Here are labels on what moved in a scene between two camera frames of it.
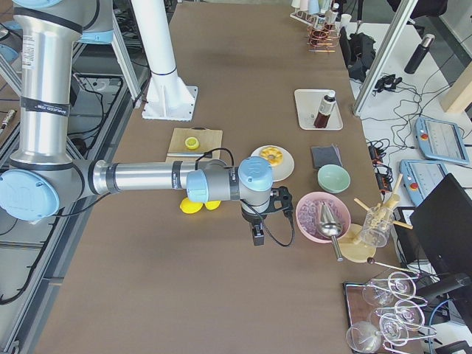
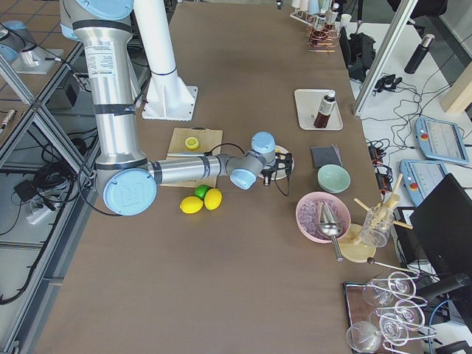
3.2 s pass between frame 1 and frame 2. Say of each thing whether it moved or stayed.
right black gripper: moved
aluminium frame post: stayed
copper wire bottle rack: stayed
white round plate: stayed
